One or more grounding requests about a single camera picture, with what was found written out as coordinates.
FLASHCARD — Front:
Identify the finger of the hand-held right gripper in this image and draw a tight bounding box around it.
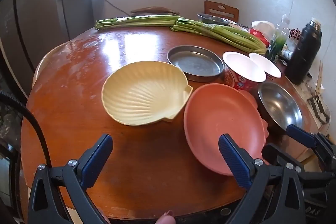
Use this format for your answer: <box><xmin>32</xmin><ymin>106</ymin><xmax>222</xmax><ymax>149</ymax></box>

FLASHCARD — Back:
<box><xmin>286</xmin><ymin>124</ymin><xmax>336</xmax><ymax>161</ymax></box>
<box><xmin>262</xmin><ymin>143</ymin><xmax>306</xmax><ymax>174</ymax></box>

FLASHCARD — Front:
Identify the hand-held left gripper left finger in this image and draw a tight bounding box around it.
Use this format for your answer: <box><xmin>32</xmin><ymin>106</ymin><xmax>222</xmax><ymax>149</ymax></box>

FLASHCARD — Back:
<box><xmin>28</xmin><ymin>134</ymin><xmax>114</xmax><ymax>224</ymax></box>

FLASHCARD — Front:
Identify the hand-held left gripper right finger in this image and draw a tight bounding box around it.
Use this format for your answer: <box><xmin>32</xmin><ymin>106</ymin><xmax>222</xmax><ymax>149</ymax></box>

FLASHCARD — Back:
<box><xmin>218</xmin><ymin>134</ymin><xmax>306</xmax><ymax>224</ymax></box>

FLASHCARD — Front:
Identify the wide-rimmed steel bowl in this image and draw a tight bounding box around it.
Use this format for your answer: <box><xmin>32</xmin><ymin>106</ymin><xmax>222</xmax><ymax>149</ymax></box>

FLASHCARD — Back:
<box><xmin>258</xmin><ymin>82</ymin><xmax>303</xmax><ymax>135</ymax></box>

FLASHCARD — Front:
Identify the pink shell-shaped plate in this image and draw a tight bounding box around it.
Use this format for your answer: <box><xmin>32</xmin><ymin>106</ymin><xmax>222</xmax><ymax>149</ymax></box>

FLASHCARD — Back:
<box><xmin>183</xmin><ymin>83</ymin><xmax>266</xmax><ymax>177</ymax></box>

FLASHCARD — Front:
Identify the orange shell-shaped plate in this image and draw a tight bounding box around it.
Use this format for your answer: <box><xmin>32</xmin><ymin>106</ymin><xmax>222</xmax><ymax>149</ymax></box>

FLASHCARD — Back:
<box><xmin>236</xmin><ymin>90</ymin><xmax>270</xmax><ymax>164</ymax></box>

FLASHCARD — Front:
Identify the small white paper bowl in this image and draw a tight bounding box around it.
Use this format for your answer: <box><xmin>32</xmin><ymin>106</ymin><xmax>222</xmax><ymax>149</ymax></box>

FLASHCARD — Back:
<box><xmin>249</xmin><ymin>52</ymin><xmax>282</xmax><ymax>81</ymax></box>

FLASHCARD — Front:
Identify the yellow shell-shaped plate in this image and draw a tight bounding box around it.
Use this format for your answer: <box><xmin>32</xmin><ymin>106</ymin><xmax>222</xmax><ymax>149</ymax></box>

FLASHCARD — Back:
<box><xmin>101</xmin><ymin>61</ymin><xmax>193</xmax><ymax>126</ymax></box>

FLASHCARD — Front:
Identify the large white paper bowl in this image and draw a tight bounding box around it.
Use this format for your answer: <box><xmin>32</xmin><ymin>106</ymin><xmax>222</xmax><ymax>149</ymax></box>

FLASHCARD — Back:
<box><xmin>222</xmin><ymin>51</ymin><xmax>267</xmax><ymax>91</ymax></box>

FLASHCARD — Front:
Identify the round metal pan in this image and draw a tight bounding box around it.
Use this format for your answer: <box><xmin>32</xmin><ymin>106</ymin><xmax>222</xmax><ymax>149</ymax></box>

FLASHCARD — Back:
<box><xmin>167</xmin><ymin>45</ymin><xmax>225</xmax><ymax>82</ymax></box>

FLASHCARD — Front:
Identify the person's left hand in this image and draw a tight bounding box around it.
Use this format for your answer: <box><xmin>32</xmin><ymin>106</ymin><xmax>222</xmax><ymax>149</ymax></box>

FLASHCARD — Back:
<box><xmin>154</xmin><ymin>210</ymin><xmax>176</xmax><ymax>224</ymax></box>

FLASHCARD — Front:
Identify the black metal clip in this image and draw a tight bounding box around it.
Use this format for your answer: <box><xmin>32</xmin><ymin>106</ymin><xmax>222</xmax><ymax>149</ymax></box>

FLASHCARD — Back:
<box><xmin>307</xmin><ymin>95</ymin><xmax>330</xmax><ymax>125</ymax></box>

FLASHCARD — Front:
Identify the wooden stick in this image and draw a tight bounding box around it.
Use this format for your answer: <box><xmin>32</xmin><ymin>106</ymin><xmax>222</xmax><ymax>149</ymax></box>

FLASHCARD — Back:
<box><xmin>315</xmin><ymin>60</ymin><xmax>324</xmax><ymax>93</ymax></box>

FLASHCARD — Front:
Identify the black thermos flask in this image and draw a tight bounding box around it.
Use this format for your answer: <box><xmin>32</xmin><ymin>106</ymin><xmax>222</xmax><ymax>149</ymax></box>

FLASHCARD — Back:
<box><xmin>285</xmin><ymin>18</ymin><xmax>323</xmax><ymax>86</ymax></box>

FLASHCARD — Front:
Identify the green-labelled plastic bottle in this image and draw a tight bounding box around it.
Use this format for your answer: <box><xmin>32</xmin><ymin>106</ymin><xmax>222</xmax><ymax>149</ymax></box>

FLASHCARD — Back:
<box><xmin>266</xmin><ymin>14</ymin><xmax>290</xmax><ymax>59</ymax></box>

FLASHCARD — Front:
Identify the red patterned pouch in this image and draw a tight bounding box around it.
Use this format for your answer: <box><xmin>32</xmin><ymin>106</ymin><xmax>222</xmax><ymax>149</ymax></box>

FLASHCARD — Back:
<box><xmin>289</xmin><ymin>28</ymin><xmax>302</xmax><ymax>41</ymax></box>

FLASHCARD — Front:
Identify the red tissue packet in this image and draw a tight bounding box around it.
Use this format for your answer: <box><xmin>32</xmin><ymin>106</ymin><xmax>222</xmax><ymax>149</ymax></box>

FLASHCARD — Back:
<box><xmin>247</xmin><ymin>28</ymin><xmax>271</xmax><ymax>47</ymax></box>

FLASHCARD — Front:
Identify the light wooden chair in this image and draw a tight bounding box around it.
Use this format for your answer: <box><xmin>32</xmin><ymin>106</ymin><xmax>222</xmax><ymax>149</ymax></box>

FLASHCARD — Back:
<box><xmin>32</xmin><ymin>42</ymin><xmax>69</xmax><ymax>84</ymax></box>

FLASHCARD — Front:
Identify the white plastic bag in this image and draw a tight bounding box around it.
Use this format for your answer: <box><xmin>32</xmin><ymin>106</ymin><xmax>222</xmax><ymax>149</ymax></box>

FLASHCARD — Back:
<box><xmin>251</xmin><ymin>20</ymin><xmax>276</xmax><ymax>39</ymax></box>

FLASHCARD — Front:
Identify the wrapped celery bunch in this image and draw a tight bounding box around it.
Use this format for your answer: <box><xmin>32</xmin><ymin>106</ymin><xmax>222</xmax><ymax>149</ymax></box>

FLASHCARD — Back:
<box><xmin>171</xmin><ymin>19</ymin><xmax>267</xmax><ymax>55</ymax></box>

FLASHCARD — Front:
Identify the ceramic bowl with food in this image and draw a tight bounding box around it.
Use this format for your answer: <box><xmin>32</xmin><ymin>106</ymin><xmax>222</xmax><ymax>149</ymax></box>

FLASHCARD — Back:
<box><xmin>228</xmin><ymin>21</ymin><xmax>248</xmax><ymax>31</ymax></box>

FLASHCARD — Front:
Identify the deep steel bowl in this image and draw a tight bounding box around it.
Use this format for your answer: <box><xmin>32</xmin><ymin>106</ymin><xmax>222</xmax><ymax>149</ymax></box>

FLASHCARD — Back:
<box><xmin>197</xmin><ymin>13</ymin><xmax>231</xmax><ymax>25</ymax></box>

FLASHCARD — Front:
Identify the long celery bunch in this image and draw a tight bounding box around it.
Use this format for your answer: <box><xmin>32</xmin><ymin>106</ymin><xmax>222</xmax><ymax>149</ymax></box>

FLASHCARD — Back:
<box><xmin>94</xmin><ymin>15</ymin><xmax>181</xmax><ymax>30</ymax></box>

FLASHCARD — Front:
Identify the wooden chair with cutout back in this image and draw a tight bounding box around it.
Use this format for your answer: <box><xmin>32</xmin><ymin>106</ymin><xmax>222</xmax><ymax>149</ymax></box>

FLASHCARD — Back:
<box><xmin>204</xmin><ymin>0</ymin><xmax>239</xmax><ymax>22</ymax></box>

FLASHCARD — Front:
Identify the grey refrigerator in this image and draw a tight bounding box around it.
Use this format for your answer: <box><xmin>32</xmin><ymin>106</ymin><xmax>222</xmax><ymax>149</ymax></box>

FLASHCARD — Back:
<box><xmin>0</xmin><ymin>0</ymin><xmax>91</xmax><ymax>106</ymax></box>

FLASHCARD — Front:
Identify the wooden chair with curved back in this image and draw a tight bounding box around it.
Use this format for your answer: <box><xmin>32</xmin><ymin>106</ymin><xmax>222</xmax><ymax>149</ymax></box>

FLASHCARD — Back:
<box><xmin>130</xmin><ymin>6</ymin><xmax>180</xmax><ymax>16</ymax></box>

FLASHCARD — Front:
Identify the thick black cable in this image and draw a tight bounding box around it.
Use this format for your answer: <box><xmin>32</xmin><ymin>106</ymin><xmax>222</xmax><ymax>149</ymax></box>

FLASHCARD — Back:
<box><xmin>0</xmin><ymin>90</ymin><xmax>53</xmax><ymax>169</ymax></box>

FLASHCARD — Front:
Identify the thin black wall cable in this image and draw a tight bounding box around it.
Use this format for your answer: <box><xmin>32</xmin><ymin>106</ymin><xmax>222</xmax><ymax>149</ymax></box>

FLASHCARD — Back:
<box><xmin>92</xmin><ymin>0</ymin><xmax>132</xmax><ymax>14</ymax></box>

